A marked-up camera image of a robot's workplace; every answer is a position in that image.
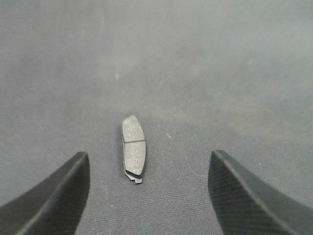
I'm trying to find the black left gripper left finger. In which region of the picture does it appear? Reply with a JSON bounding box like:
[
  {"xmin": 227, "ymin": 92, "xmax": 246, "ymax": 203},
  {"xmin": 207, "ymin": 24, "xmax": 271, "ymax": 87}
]
[{"xmin": 0, "ymin": 152, "xmax": 90, "ymax": 235}]

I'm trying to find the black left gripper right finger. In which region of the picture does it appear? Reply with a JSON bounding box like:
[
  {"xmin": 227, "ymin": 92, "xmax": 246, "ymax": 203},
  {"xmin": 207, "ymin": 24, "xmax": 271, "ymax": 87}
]
[{"xmin": 208, "ymin": 150, "xmax": 313, "ymax": 235}]

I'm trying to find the black conveyor belt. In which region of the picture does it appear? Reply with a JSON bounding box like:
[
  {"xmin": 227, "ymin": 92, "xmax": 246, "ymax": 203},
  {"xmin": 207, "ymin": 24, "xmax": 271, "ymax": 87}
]
[{"xmin": 0, "ymin": 0, "xmax": 313, "ymax": 235}]

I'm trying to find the grey brake pad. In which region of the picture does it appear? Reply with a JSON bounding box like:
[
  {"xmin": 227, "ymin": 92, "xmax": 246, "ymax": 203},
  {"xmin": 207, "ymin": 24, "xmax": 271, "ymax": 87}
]
[{"xmin": 121, "ymin": 115, "xmax": 146, "ymax": 184}]

